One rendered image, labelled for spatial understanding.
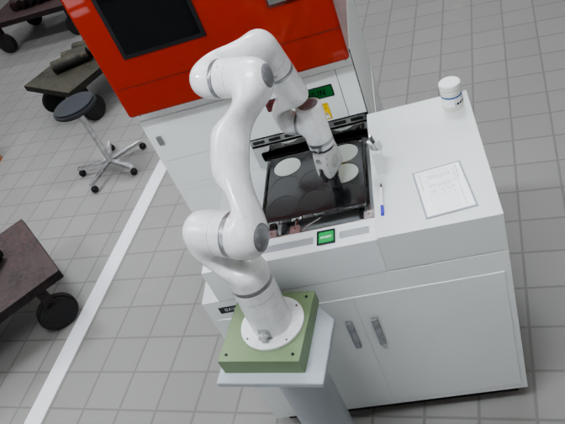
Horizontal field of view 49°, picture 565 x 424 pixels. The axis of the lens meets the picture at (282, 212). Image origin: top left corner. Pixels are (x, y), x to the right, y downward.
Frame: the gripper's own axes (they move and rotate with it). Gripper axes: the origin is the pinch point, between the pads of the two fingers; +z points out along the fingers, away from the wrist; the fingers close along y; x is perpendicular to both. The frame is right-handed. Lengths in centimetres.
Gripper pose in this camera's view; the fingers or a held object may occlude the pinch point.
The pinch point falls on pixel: (335, 181)
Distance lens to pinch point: 210.9
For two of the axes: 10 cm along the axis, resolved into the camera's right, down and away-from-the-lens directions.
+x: -8.3, -1.1, 5.4
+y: 4.5, -6.9, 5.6
